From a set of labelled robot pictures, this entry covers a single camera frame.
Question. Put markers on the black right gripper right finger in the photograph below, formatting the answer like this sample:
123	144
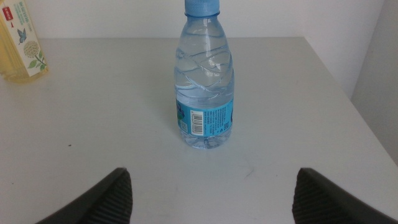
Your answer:
323	202

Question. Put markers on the water bottle blue cap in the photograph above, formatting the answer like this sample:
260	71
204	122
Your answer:
203	77

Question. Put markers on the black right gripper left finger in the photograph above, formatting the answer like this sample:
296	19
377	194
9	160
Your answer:
105	202

